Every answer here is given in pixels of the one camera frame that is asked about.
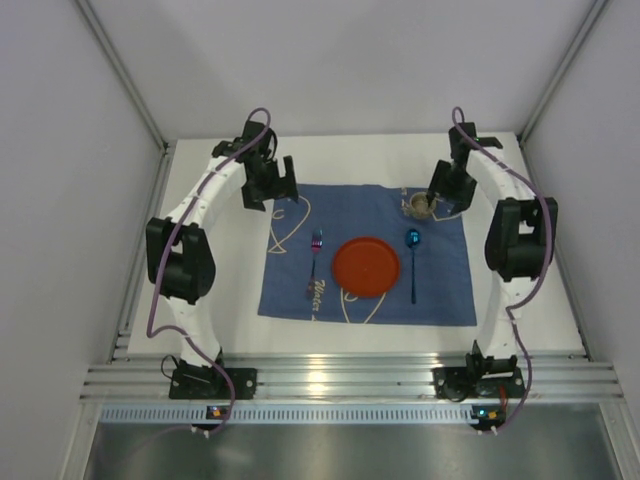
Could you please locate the blue cloth placemat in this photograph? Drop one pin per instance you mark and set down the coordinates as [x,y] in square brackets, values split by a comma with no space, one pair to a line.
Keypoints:
[443,276]

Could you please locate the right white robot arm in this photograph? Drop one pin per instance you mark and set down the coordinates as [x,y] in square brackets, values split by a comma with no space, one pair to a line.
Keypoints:
[519,245]

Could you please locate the red plate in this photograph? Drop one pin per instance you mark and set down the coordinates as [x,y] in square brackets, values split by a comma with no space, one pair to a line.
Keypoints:
[366,267]

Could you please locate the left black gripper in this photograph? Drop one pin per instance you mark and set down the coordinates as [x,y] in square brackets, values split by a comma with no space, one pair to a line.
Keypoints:
[270,185]

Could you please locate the small speckled ceramic cup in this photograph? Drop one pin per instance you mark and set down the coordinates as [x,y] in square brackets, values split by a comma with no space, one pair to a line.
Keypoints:
[420,206]

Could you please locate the iridescent metal fork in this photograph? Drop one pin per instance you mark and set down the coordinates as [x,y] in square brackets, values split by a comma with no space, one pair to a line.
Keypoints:
[316,247]

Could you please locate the aluminium mounting rail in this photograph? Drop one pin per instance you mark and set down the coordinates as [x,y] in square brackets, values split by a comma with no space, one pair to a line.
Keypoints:
[332,378]

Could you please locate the blue metal spoon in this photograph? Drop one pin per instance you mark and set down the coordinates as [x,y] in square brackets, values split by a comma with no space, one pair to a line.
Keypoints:
[412,241]

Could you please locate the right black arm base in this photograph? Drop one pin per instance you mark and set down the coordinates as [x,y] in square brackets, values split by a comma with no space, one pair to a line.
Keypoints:
[456,384]

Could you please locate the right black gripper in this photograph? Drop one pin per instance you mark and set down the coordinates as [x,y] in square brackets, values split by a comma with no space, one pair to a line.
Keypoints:
[451,185]

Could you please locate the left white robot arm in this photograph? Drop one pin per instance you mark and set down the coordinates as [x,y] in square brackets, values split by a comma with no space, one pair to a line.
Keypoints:
[180,261]

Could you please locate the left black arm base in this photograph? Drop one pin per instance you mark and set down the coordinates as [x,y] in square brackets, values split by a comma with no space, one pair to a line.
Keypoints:
[189,382]

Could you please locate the perforated cable duct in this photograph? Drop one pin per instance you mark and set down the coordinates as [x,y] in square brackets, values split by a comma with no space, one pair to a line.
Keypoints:
[281,414]

